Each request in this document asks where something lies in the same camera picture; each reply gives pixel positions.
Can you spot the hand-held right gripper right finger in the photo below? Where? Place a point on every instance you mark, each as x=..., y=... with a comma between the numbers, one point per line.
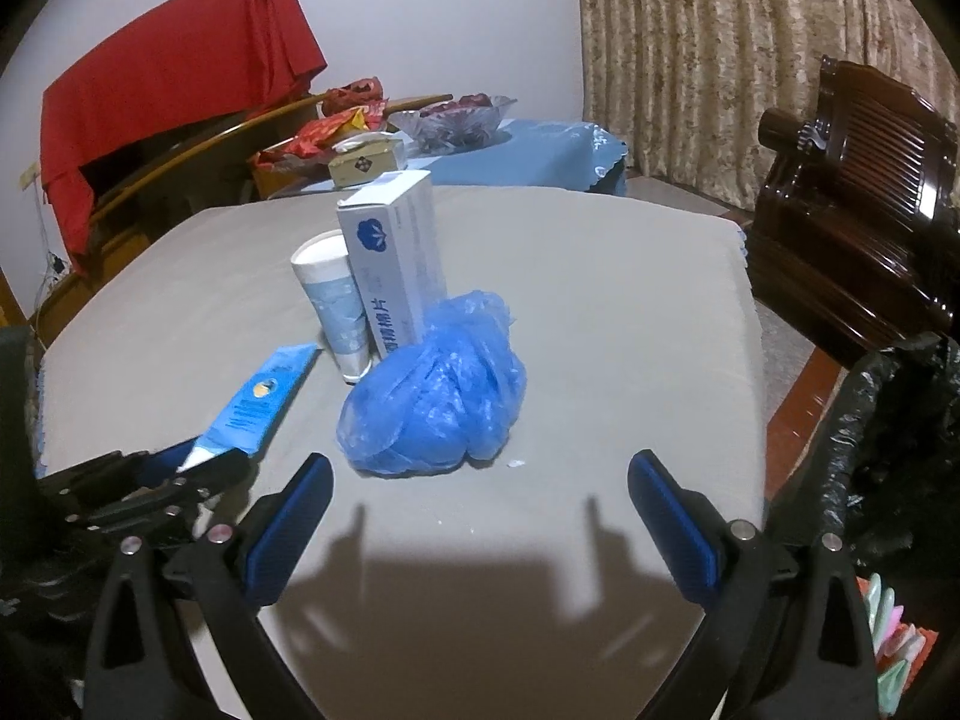
x=671, y=532

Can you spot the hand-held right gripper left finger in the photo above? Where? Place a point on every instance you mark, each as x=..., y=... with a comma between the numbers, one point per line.
x=289, y=532

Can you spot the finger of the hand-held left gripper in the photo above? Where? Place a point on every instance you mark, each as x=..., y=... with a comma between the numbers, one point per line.
x=217, y=472
x=169, y=456

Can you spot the blue plastic bag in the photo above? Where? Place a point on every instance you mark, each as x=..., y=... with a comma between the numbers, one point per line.
x=435, y=390

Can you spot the black bag lined trash bin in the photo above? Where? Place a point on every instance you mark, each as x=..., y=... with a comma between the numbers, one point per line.
x=885, y=427

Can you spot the white blue tube upright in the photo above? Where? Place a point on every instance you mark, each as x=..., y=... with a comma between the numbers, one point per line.
x=337, y=307

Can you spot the light wooden chair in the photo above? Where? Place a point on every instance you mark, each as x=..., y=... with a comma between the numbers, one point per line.
x=120, y=255

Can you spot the grey tablecloth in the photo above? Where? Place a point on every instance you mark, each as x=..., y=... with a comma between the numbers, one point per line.
x=600, y=315

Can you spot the pastel coloured paper stack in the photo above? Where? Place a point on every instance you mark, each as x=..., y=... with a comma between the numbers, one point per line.
x=896, y=634

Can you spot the tall white carton box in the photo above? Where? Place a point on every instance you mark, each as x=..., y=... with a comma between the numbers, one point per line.
x=390, y=255

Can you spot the small cream box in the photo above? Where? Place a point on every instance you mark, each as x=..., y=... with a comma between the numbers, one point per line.
x=360, y=165

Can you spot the red yellow snack packet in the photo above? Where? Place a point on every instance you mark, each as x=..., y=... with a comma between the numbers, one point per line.
x=307, y=139

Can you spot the dark wooden armchair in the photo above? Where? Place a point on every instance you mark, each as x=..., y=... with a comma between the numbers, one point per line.
x=862, y=240

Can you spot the red cloth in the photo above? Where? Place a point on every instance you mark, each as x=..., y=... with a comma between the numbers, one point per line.
x=165, y=67

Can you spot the red plastic snack bag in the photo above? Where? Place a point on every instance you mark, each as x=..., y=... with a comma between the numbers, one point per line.
x=356, y=96

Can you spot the clear glass bowl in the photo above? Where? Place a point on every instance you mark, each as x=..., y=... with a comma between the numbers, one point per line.
x=450, y=127

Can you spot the beige patterned curtain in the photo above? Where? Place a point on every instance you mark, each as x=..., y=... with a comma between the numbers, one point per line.
x=712, y=52

